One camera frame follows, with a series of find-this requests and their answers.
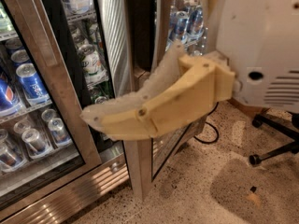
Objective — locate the black chair base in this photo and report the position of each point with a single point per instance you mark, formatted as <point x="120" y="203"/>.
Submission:
<point x="282" y="138"/>

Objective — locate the front white 7up can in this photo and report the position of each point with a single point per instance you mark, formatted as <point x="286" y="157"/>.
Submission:
<point x="91" y="64"/>

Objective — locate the green soda can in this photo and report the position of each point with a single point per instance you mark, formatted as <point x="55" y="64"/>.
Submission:
<point x="100" y="99"/>

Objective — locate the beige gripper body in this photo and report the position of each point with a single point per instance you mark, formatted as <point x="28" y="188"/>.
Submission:
<point x="263" y="44"/>

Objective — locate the glass fridge door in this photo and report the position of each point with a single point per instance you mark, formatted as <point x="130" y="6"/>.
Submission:
<point x="135" y="33"/>
<point x="53" y="185"/>

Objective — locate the blue pepsi can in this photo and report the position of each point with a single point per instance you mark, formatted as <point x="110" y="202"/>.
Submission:
<point x="7" y="96"/>
<point x="31" y="81"/>

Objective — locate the front blue pepsi can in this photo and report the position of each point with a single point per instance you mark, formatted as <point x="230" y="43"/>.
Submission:
<point x="7" y="96"/>

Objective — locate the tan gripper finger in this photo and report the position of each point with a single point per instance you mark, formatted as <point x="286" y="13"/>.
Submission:
<point x="181" y="89"/>

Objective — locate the wooden counter cabinet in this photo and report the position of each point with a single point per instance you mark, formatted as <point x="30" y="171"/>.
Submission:
<point x="250" y="111"/>

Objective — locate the silver can lower left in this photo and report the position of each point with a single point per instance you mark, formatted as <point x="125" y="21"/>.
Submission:
<point x="34" y="140"/>

